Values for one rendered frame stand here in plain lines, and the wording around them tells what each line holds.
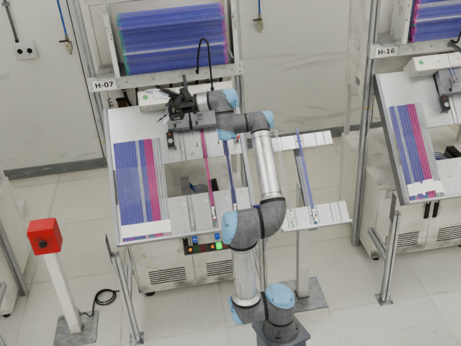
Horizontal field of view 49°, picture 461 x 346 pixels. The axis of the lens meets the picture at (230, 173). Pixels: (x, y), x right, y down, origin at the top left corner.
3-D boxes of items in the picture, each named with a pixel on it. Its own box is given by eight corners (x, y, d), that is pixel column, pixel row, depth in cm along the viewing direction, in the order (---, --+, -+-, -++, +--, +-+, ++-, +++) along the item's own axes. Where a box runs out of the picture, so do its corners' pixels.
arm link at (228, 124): (247, 137, 193) (244, 108, 192) (218, 141, 192) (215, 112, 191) (245, 136, 201) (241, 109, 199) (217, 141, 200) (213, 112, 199)
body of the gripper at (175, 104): (163, 105, 193) (193, 101, 190) (167, 93, 200) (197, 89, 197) (169, 121, 198) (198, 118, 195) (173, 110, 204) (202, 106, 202)
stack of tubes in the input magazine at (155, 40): (229, 63, 252) (225, 8, 237) (125, 75, 248) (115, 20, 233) (226, 55, 262) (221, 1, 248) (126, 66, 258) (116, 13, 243)
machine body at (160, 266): (253, 283, 316) (248, 204, 282) (140, 301, 310) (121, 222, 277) (237, 220, 370) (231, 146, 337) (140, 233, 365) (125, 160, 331)
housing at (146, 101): (233, 105, 274) (234, 94, 260) (142, 116, 270) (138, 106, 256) (230, 91, 276) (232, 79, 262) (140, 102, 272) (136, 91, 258)
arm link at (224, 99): (236, 109, 190) (233, 86, 189) (208, 112, 192) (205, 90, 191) (240, 109, 198) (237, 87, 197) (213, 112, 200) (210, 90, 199)
